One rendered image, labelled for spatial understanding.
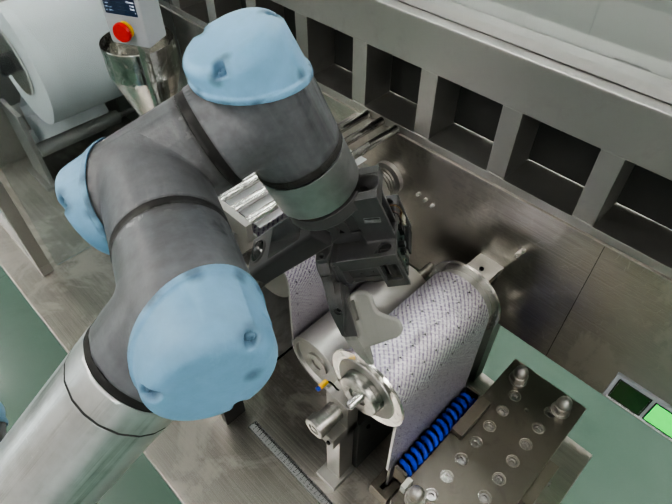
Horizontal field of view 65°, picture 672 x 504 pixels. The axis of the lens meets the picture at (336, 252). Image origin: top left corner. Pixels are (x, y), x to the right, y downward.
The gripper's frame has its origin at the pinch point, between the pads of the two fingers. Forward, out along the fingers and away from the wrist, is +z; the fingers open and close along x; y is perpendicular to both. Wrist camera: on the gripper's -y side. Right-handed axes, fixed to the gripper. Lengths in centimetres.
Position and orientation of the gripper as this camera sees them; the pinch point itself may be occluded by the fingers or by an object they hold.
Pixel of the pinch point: (369, 303)
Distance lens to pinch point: 61.7
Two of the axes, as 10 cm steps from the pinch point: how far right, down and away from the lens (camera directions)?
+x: 0.9, -8.2, 5.6
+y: 9.3, -1.3, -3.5
